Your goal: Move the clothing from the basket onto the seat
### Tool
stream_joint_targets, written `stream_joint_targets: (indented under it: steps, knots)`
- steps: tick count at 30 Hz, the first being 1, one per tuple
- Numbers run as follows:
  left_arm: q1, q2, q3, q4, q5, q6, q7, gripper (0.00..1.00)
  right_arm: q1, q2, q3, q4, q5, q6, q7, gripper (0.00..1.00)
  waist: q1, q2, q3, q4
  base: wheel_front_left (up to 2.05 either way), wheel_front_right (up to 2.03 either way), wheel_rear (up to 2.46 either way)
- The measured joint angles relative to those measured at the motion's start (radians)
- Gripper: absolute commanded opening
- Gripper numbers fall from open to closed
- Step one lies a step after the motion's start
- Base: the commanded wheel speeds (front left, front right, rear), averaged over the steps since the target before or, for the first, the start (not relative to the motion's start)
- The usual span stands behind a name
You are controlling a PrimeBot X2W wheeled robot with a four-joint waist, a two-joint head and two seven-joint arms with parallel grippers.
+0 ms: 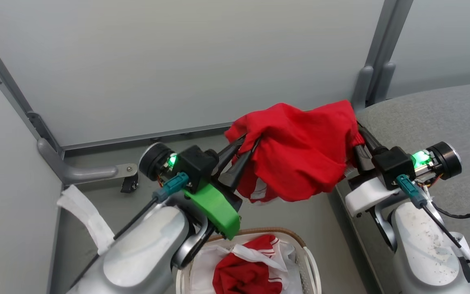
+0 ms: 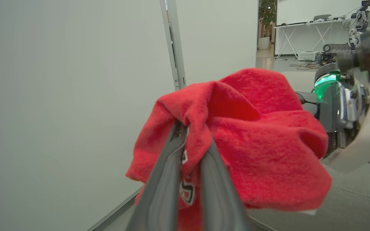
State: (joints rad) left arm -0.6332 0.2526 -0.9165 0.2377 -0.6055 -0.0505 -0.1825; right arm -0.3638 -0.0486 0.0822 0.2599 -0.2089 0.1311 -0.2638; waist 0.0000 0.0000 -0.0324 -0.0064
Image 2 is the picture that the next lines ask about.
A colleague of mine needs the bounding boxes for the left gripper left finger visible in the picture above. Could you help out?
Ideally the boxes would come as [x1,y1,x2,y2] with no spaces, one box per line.
[126,121,186,231]

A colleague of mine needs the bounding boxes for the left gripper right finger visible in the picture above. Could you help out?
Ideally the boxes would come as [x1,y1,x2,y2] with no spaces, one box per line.
[200,134,252,231]

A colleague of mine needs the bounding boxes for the red and white jacket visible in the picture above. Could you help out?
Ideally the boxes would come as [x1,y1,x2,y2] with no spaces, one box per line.
[126,67,332,231]

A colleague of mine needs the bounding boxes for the robot joint with green light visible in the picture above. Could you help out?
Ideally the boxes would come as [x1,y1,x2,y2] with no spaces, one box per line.
[313,63,344,100]

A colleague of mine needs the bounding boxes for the white box on floor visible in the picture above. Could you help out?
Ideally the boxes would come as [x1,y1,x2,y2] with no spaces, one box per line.
[297,51,320,62]

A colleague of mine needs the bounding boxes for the black electronics unit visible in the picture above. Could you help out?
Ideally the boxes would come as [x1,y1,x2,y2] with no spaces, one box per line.
[318,52,338,65]

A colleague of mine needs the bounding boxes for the white plant pot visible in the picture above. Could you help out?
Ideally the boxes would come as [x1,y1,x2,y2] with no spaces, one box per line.
[258,36,271,50]

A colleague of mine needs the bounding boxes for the white trestle table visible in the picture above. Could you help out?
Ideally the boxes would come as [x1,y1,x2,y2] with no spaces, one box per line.
[273,14,370,59]

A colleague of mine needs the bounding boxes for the flat black bar on table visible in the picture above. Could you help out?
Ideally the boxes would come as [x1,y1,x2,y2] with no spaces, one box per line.
[276,21,308,27]

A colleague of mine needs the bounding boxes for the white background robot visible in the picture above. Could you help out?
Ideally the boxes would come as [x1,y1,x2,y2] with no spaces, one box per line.
[322,0,370,53]

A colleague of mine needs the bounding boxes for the green potted plant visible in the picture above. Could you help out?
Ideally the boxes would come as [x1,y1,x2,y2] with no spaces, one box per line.
[258,0,278,38]

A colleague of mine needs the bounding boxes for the tangled floor cables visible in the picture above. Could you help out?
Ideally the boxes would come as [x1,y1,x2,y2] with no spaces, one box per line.
[289,62,320,71]

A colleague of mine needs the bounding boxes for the grey partition floor rail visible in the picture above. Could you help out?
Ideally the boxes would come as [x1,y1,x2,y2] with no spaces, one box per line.
[87,187,143,231]

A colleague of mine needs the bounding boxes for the grey partition post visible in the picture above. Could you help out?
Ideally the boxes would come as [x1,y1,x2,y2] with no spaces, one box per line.
[159,0,187,91]

